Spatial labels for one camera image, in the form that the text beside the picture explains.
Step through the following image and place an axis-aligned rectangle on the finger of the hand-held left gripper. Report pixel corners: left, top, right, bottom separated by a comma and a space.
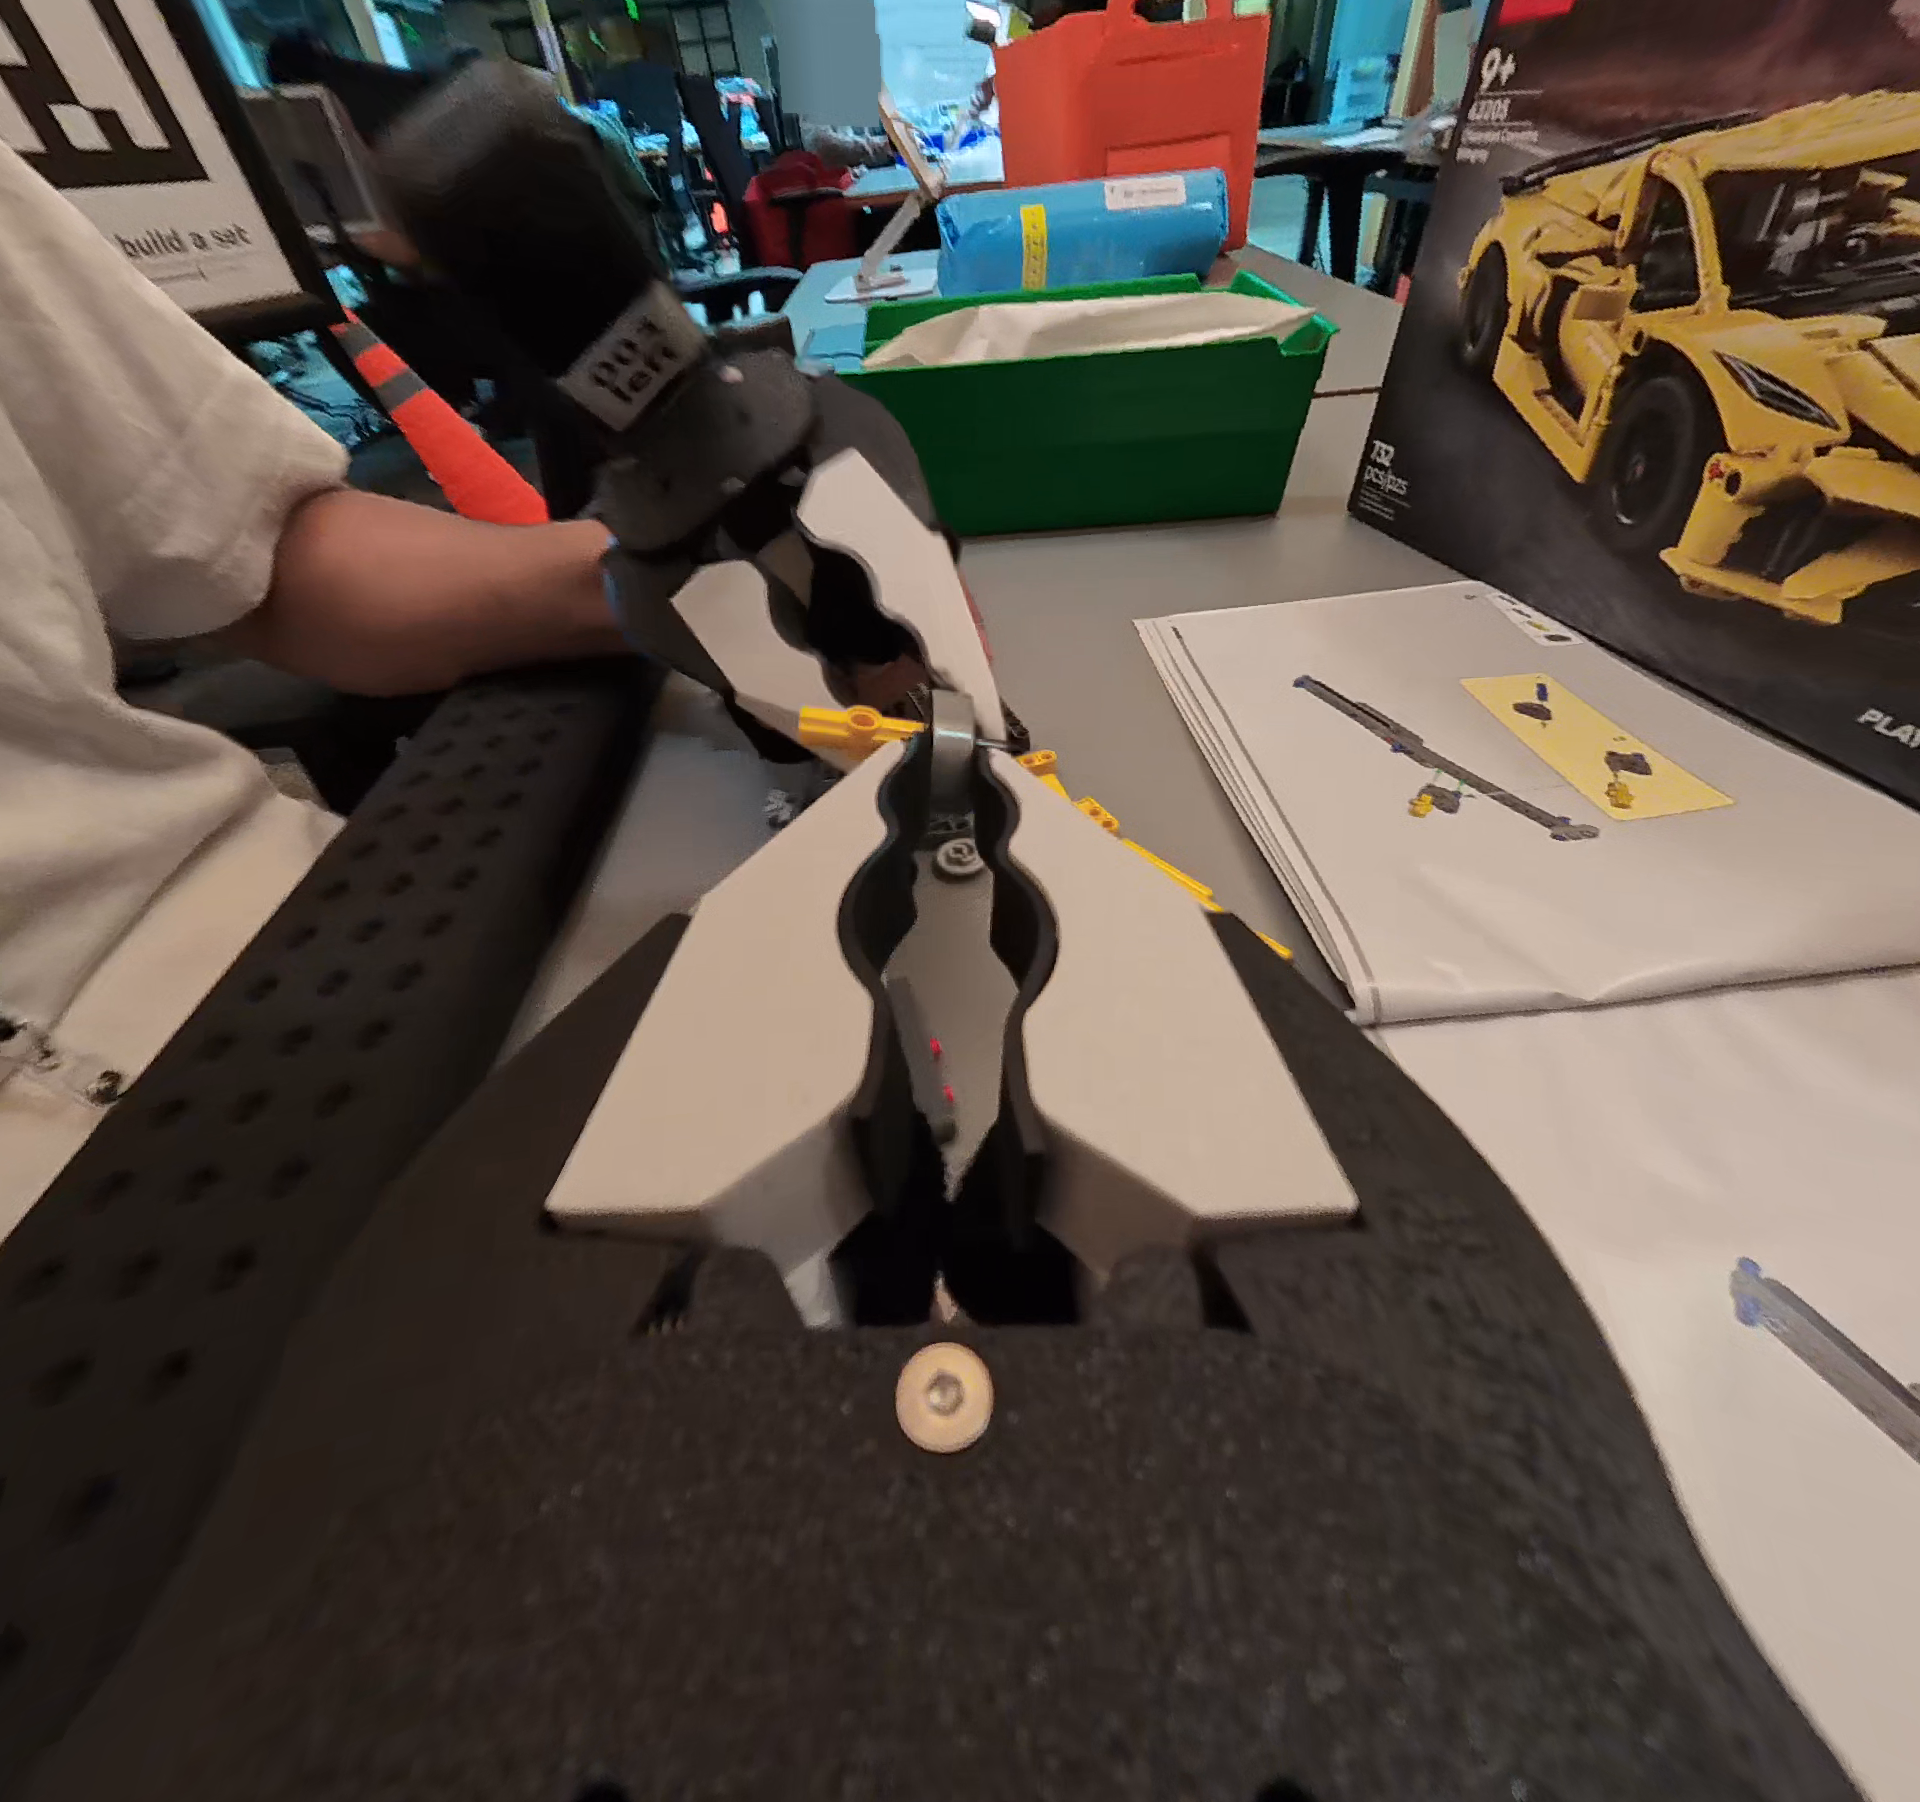
792, 449, 1009, 742
665, 561, 845, 712

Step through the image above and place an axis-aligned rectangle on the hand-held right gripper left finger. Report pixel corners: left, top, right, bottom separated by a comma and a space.
542, 729, 957, 1325

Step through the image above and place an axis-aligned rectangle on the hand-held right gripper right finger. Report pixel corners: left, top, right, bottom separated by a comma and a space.
957, 752, 1361, 1325

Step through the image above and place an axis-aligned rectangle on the yellow lego connector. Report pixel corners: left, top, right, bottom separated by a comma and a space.
796, 702, 925, 760

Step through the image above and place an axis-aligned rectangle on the long grey lego beam assembly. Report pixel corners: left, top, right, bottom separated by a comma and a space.
886, 977, 962, 1151

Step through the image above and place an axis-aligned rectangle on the short dark grey lego beam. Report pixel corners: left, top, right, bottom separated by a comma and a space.
923, 691, 984, 820

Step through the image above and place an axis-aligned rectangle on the person's left forearm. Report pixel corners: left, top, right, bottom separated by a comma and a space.
239, 481, 624, 701

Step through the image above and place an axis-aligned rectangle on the cluster of yellow lego pieces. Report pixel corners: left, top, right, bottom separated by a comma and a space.
1021, 747, 1293, 959

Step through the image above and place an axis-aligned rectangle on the lego set box with yellow car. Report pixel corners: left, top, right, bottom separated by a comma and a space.
1347, 0, 1920, 807

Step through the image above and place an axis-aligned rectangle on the orange traffic cone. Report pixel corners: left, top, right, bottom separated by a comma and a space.
331, 310, 549, 529

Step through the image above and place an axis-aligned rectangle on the green plastic bin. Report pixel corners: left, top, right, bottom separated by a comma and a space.
837, 273, 1336, 539

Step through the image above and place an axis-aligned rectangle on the white paper sheet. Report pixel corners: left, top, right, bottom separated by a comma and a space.
867, 290, 1313, 371

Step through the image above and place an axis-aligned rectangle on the small wooden board on stand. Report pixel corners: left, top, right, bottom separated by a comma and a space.
825, 91, 949, 303

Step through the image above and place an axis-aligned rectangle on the light blue package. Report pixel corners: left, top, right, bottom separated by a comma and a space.
936, 165, 1233, 294

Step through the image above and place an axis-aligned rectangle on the open instruction booklet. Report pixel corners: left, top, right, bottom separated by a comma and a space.
1134, 579, 1920, 1802

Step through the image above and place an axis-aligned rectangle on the black framed marker sign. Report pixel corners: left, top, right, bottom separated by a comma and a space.
0, 0, 347, 326

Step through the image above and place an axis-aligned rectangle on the orange plastic case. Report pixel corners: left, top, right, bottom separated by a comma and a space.
994, 0, 1274, 252

